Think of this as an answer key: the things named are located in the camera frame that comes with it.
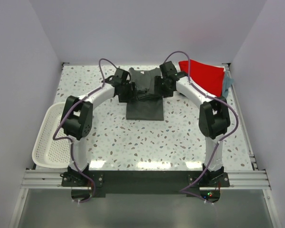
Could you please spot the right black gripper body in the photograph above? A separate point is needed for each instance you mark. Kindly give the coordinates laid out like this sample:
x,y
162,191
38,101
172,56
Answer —
x,y
160,87

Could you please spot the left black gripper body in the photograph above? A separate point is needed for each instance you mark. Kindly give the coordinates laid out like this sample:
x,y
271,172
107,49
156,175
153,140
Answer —
x,y
127,94

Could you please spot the grey t shirt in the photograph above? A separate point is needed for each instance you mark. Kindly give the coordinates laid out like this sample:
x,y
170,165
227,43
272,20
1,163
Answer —
x,y
146,105

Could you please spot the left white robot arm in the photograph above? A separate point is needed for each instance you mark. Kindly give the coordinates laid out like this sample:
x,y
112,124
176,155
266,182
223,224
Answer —
x,y
77,116

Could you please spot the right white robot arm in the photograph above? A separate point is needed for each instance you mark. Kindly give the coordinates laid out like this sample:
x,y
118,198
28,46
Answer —
x,y
214,119

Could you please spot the folded red t shirt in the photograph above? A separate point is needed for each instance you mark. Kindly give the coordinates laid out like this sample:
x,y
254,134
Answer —
x,y
210,78

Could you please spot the folded light blue t shirt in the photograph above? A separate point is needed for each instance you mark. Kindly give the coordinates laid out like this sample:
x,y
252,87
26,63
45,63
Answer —
x,y
227,84

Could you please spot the white plastic basket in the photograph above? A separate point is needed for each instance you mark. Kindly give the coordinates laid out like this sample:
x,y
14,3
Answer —
x,y
48,153

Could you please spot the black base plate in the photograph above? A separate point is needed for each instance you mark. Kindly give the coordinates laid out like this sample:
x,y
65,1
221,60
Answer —
x,y
129,182

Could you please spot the aluminium frame rail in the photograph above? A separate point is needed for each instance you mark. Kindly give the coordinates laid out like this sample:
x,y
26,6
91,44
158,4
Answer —
x,y
105,136

